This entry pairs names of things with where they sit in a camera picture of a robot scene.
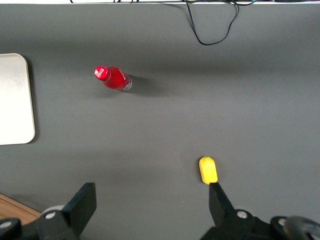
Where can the red cola bottle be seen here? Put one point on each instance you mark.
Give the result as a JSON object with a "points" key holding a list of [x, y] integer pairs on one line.
{"points": [[113, 78]]}

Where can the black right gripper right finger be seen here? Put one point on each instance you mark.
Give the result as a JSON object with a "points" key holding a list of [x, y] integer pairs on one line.
{"points": [[220, 207]]}

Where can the cream plastic tray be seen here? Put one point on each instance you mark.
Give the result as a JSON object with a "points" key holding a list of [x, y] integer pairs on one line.
{"points": [[13, 100]]}

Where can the yellow toy lemon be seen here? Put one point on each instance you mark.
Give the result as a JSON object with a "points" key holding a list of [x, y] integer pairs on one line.
{"points": [[208, 170]]}

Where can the wooden board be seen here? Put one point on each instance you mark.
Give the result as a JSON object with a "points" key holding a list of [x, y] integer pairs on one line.
{"points": [[15, 206]]}

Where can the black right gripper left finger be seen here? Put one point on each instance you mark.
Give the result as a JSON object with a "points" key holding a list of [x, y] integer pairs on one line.
{"points": [[80, 207]]}

